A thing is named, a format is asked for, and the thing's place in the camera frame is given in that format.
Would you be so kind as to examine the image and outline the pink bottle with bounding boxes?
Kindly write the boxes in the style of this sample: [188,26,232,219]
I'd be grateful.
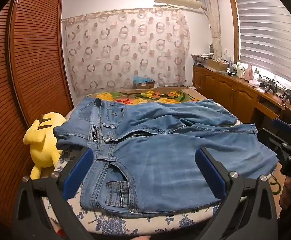
[244,64,254,81]

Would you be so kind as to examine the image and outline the small cardboard box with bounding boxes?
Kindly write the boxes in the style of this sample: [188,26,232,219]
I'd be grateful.
[133,79,156,90]

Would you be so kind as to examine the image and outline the stack of newspapers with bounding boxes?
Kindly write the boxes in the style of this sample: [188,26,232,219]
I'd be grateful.
[191,53,215,66]

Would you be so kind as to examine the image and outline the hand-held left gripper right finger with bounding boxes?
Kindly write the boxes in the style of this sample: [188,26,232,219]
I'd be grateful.
[195,147,278,240]

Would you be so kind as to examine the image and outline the long wooden cabinet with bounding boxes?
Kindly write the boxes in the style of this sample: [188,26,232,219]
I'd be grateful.
[192,64,291,140]

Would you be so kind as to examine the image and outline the yellow plush toy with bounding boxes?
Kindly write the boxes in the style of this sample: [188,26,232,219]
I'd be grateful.
[23,112,66,180]

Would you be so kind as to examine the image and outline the black tripod stand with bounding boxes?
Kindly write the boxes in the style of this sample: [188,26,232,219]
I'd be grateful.
[259,76,278,95]
[281,89,291,106]

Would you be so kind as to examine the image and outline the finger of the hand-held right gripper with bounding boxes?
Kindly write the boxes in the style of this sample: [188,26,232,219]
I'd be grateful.
[271,118,291,147]
[257,128,289,155]

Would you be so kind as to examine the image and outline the ring patterned wall curtain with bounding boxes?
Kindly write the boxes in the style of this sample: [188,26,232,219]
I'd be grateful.
[61,8,191,97]

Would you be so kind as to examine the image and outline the wooden louvered wardrobe door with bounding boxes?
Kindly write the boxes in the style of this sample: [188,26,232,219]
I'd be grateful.
[0,2,36,228]
[9,0,74,128]

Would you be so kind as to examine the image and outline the beige tied window curtain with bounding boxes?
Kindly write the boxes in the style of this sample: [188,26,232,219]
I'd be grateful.
[202,0,223,58]

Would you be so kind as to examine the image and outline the colourful floral blanket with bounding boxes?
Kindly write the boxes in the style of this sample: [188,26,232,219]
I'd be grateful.
[86,87,204,105]

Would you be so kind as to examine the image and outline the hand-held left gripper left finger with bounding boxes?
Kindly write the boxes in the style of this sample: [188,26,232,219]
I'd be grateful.
[11,146,96,240]

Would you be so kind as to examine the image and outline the blue denim pants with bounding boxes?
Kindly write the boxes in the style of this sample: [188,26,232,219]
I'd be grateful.
[54,97,279,218]

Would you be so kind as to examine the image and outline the open cardboard box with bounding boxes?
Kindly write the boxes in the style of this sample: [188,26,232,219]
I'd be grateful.
[207,58,230,72]

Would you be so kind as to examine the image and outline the blue plastic bag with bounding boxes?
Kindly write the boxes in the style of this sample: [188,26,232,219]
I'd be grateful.
[133,75,154,83]

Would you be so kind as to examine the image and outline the wooden window frame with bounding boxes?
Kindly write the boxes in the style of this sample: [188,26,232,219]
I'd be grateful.
[227,0,240,64]

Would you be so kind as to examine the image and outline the white blue floral bedsheet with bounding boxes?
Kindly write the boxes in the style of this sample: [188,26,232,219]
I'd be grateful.
[31,105,286,237]

